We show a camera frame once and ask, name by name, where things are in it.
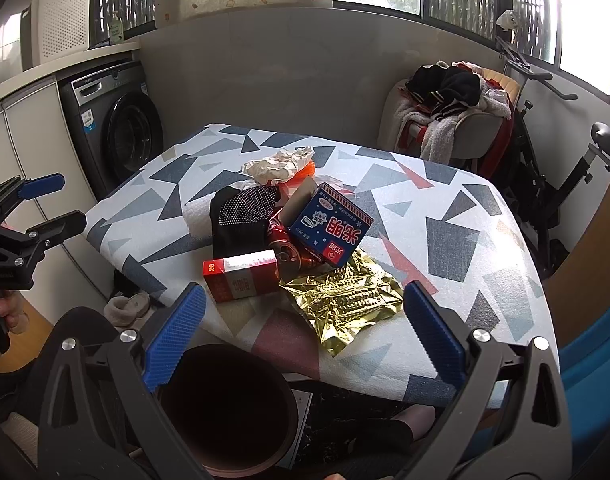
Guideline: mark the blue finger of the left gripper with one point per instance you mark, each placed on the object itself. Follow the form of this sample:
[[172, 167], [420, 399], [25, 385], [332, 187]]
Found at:
[[33, 188], [56, 231]]

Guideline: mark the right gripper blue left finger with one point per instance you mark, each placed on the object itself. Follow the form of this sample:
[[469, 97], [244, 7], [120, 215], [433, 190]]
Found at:
[[167, 334]]

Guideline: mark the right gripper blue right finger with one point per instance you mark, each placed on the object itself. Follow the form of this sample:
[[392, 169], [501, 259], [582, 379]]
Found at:
[[444, 349]]

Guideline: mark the gold foil wrapper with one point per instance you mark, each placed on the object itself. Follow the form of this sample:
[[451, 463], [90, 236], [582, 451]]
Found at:
[[340, 303]]

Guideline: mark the red cigarette box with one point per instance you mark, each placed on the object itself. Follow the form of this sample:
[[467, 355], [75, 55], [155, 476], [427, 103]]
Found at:
[[242, 276]]

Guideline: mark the white foam fruit net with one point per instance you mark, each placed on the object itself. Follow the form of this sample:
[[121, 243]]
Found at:
[[196, 216]]

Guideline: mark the black dotted glove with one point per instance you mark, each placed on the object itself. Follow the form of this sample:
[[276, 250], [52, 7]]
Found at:
[[240, 219]]

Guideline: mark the crushed red soda can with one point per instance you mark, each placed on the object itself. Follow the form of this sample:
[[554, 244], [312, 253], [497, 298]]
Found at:
[[292, 256]]

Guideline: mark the blue printed carton box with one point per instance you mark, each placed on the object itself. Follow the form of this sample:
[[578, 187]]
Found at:
[[325, 221]]

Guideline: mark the orange foam fruit net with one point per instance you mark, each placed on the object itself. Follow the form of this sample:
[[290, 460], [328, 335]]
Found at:
[[289, 187]]

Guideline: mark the dark round trash bin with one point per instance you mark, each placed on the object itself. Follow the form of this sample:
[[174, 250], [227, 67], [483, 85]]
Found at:
[[235, 411]]

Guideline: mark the person's left hand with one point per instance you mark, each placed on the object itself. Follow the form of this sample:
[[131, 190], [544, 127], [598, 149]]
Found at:
[[13, 306]]

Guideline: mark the white cabinet with counter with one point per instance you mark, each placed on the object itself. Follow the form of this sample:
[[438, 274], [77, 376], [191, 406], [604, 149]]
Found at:
[[35, 142]]

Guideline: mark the geometric patterned table cover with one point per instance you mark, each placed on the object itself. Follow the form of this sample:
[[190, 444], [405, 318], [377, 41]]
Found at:
[[443, 227]]

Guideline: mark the grey front-load washing machine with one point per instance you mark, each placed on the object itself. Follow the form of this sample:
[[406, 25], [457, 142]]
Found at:
[[113, 123]]

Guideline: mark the blue fabric bedding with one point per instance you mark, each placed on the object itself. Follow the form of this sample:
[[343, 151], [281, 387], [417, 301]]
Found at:
[[585, 373]]

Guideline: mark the small green bottle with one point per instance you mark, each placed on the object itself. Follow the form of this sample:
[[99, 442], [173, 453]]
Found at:
[[116, 32]]

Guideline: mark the black exercise bike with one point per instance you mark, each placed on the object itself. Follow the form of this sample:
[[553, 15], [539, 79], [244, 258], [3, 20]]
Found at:
[[543, 164]]

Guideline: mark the crumpled white paper bag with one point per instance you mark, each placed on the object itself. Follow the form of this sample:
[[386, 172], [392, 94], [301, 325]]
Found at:
[[279, 167]]

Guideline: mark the chair piled with clothes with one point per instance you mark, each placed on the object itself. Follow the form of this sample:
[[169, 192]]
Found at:
[[454, 114]]

